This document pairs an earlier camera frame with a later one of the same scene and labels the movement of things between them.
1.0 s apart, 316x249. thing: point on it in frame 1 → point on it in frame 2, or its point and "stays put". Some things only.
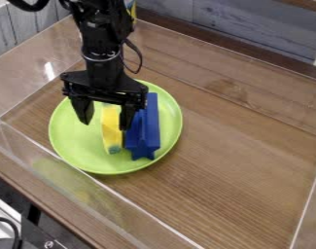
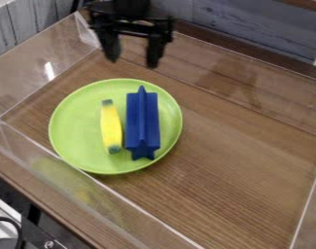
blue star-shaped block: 142,134 stays put
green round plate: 76,141 stays put
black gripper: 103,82 → 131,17
